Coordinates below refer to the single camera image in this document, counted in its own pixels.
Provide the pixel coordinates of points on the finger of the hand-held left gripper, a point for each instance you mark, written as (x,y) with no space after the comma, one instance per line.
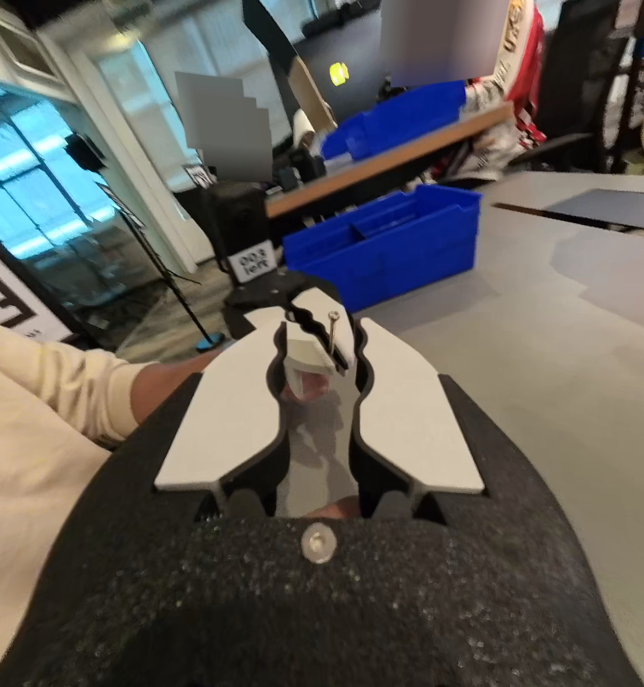
(316,306)
(305,354)

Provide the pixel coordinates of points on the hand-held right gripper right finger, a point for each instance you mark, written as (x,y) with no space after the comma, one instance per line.
(413,424)

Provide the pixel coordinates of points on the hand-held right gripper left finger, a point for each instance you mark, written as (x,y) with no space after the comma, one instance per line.
(225,424)

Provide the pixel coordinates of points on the silver bolt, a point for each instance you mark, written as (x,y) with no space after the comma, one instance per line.
(332,338)

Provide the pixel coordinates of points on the blue plastic bin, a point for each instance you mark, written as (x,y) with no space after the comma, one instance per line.
(407,252)
(407,118)
(338,142)

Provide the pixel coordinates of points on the person's left forearm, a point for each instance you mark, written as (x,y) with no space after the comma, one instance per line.
(59,375)

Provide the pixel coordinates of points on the person's left hand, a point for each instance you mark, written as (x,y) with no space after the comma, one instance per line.
(322,386)

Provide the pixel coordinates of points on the black light stand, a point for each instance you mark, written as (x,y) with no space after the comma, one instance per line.
(210,342)

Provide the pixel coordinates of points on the brown cardboard sheet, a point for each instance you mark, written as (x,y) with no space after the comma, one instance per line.
(311,96)

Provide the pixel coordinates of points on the wooden office desk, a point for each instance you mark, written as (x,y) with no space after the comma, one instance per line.
(386,161)

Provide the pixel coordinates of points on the person's cream sweater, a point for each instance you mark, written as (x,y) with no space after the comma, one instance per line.
(21,536)

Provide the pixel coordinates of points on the fiducial marker board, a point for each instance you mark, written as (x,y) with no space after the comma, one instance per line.
(10,300)

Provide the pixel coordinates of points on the grey table hatch cover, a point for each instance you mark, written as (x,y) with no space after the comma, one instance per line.
(611,209)

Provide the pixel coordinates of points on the black office chair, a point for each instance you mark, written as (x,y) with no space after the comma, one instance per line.
(579,64)

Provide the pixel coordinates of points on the black mounted camera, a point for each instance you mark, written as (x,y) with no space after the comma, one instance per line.
(84,151)

